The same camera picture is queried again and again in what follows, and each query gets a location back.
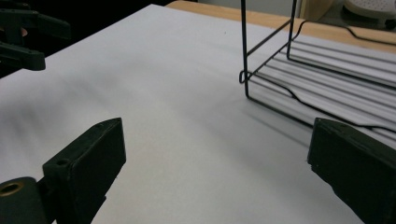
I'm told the light wooden table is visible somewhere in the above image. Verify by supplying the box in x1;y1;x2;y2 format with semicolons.
164;0;396;54

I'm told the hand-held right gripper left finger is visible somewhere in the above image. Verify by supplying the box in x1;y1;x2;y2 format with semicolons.
42;117;127;224

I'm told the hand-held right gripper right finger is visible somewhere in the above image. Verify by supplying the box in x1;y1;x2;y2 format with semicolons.
306;117;396;224

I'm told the white round perforated object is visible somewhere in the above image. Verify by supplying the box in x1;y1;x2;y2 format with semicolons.
342;0;396;21

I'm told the black wire rack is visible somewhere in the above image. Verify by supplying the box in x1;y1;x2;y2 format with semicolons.
238;0;396;134

